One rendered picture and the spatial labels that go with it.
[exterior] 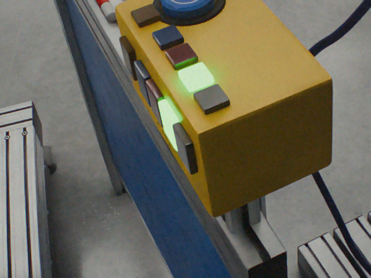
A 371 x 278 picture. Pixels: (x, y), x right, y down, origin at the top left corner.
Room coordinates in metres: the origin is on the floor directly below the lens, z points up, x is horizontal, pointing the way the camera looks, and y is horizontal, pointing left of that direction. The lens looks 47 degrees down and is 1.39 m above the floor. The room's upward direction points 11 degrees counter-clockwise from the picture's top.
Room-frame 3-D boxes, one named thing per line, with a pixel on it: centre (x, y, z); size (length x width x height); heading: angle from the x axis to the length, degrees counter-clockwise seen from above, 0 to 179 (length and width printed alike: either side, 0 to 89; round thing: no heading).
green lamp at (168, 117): (0.34, 0.01, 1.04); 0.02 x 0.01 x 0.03; 15
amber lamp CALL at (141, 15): (0.43, 0.01, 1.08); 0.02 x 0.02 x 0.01; 15
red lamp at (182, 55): (0.37, -0.01, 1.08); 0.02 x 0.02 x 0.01; 15
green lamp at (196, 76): (0.35, -0.01, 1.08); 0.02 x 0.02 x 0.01; 15
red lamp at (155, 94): (0.37, 0.01, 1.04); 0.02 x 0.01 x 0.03; 15
